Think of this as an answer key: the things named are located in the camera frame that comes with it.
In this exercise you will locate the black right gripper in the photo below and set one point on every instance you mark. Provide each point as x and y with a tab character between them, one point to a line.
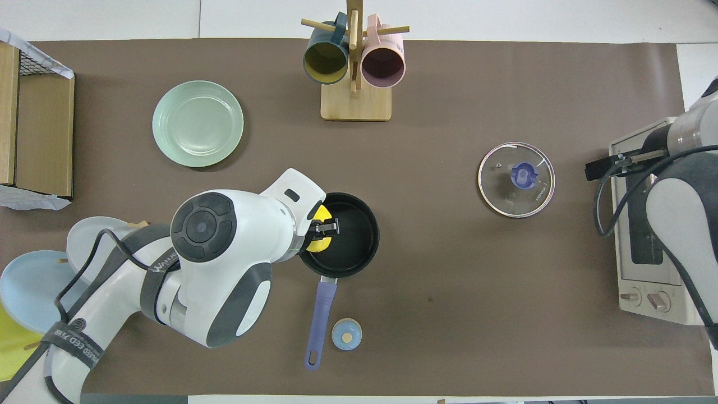
653	146

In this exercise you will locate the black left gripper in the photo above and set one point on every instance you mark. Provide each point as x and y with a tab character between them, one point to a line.
314	229

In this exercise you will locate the yellow lemon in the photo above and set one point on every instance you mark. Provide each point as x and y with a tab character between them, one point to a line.
320	214

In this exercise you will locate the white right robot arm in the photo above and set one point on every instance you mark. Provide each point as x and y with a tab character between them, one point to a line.
684	213

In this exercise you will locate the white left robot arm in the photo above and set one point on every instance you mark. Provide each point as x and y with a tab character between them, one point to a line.
224	269

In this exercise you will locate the dark blue pot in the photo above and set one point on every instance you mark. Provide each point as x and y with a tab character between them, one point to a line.
353	235

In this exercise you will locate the pale green plate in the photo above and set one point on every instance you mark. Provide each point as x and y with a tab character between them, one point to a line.
196	123

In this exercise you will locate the pale grey plate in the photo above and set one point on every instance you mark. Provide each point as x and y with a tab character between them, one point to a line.
90	241

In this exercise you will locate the light blue plate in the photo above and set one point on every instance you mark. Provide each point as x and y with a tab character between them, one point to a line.
28	286

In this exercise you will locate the yellow plate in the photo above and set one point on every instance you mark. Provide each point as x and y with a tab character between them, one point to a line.
11	348

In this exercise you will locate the small blue kitchen timer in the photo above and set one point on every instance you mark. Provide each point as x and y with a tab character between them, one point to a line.
346	334

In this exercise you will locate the beige toaster oven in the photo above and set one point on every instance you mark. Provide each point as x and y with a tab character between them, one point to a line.
634	280

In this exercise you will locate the wooden mug tree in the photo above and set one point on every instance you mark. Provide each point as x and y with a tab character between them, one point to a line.
356	104

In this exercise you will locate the brown table mat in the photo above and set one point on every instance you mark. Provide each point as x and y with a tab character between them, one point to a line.
449	280

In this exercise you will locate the dark teal mug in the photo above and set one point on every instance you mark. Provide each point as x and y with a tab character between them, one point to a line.
325	62

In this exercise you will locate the pink ribbed mug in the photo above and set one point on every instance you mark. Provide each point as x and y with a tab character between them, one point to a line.
383	67

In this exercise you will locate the wooden shelf boards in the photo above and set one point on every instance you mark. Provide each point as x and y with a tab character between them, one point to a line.
45	140

